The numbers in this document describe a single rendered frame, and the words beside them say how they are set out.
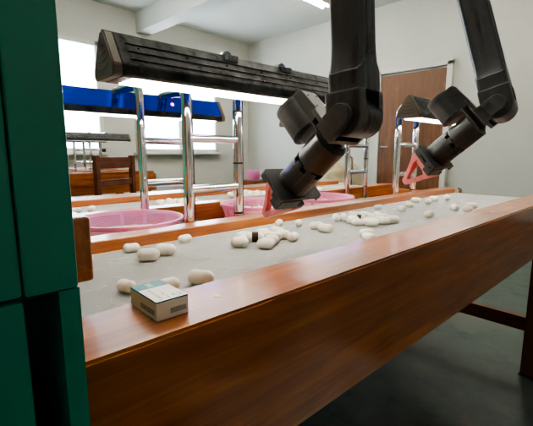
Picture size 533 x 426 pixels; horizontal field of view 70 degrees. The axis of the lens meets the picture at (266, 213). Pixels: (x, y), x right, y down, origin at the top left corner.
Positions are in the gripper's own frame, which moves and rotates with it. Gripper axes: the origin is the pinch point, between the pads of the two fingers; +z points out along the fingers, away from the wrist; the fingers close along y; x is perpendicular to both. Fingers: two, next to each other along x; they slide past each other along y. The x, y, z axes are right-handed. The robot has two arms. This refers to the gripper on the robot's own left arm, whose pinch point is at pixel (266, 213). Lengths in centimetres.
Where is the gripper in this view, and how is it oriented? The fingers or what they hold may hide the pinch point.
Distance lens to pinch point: 71.0
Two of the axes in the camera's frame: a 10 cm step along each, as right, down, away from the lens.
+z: -5.1, 5.6, 6.5
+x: 4.4, 8.2, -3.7
